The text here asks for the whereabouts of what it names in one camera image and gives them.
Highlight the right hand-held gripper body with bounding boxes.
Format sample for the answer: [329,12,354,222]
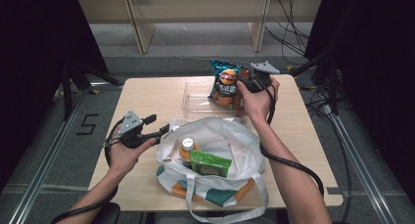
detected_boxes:
[241,61,281,93]

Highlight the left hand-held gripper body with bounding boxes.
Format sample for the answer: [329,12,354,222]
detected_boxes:
[115,110,162,150]

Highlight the blue chip bag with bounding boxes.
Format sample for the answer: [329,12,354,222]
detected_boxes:
[207,59,246,111]

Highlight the clear plastic container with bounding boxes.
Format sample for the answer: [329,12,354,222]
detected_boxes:
[181,80,249,113]

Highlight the green snack packet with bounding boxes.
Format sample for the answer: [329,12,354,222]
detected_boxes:
[189,149,233,178]

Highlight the white canvas tote bag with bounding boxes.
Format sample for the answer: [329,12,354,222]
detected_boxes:
[156,115,270,224]

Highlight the person's right hand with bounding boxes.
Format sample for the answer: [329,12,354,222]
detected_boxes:
[236,75,281,122]

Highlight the person's left hand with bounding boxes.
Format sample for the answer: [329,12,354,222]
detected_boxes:
[106,132,158,183]

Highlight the orange juice bottle white cap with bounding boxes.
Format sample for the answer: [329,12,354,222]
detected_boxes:
[178,137,201,168]

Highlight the black metal stand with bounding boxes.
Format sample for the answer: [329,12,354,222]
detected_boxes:
[62,59,123,120]
[290,52,339,115]

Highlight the black chair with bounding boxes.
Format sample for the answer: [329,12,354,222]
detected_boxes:
[92,202,121,224]

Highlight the beige office desk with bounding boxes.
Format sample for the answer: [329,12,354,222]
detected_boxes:
[77,0,324,54]

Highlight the black curtain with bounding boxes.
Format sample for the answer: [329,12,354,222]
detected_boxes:
[0,0,109,186]
[304,0,415,199]

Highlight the black power cable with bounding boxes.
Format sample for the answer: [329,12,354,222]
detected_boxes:
[263,0,311,66]

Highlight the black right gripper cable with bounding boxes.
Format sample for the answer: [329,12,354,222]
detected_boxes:
[258,83,326,199]

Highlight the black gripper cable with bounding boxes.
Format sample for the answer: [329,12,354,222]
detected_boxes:
[50,117,126,224]
[258,83,326,199]

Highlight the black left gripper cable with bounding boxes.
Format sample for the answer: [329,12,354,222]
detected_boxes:
[50,117,126,224]

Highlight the aluminium floor rail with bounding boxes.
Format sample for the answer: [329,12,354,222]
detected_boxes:
[321,103,397,224]
[6,83,96,224]

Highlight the black floor cable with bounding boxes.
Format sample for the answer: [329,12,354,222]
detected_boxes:
[306,86,352,224]

